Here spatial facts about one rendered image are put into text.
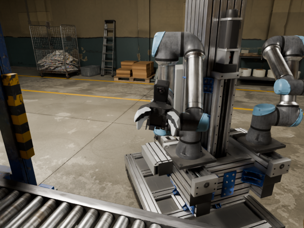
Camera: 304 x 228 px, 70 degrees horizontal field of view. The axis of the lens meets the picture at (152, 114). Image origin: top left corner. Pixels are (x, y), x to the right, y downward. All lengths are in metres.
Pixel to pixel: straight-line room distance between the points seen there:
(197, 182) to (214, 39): 0.76
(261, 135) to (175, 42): 0.79
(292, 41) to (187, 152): 0.87
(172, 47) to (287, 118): 0.81
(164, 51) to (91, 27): 7.68
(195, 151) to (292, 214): 1.37
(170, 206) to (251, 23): 6.42
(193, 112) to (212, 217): 1.07
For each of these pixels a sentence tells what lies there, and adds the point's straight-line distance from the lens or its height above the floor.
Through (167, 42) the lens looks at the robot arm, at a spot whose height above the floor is 1.42.
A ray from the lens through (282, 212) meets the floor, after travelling 2.35.
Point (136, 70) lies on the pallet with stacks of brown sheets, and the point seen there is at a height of 0.37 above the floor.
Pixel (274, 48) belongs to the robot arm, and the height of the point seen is 1.38.
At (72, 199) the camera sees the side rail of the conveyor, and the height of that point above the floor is 0.80.
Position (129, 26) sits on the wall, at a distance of 8.01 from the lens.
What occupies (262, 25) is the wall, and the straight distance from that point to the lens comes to 7.54.
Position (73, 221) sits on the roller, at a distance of 0.96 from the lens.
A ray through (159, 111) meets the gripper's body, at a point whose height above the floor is 1.23.
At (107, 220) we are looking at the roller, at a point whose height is 0.80.
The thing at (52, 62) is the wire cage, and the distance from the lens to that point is 8.25.
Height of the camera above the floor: 1.46
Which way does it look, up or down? 21 degrees down
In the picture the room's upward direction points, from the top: straight up
